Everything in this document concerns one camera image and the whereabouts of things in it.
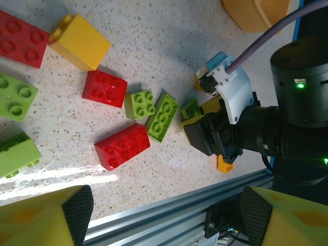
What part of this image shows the small red lego brick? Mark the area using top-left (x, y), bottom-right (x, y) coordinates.
top-left (81, 70), bottom-right (128, 109)

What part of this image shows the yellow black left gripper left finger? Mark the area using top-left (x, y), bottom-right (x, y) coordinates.
top-left (0, 184), bottom-right (94, 246)

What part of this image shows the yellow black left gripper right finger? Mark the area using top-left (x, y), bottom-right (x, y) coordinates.
top-left (239, 186), bottom-right (328, 246)

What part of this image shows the long orange-yellow lego brick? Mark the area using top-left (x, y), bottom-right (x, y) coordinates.
top-left (216, 154), bottom-right (235, 175)

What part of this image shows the long red lego brick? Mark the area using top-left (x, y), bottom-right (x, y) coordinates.
top-left (94, 123), bottom-right (151, 172)

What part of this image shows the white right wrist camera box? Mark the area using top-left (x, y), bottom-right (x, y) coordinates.
top-left (195, 51), bottom-right (254, 126)

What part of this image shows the small yellow lego brick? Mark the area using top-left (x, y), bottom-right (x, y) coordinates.
top-left (193, 78), bottom-right (206, 91)

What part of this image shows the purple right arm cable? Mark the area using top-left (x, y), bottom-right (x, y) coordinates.
top-left (225, 0), bottom-right (328, 75)

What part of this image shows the aluminium table rail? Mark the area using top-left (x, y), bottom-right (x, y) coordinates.
top-left (83, 169), bottom-right (275, 246)

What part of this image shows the orange plastic container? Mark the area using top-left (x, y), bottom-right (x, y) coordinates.
top-left (221, 0), bottom-right (293, 33)

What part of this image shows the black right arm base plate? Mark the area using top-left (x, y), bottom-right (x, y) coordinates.
top-left (204, 201), bottom-right (247, 239)

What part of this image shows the small green lego brick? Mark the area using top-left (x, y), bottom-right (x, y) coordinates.
top-left (180, 98), bottom-right (203, 120)
top-left (124, 89), bottom-right (156, 121)

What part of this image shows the long green lego brick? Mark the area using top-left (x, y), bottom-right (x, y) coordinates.
top-left (145, 93), bottom-right (179, 143)

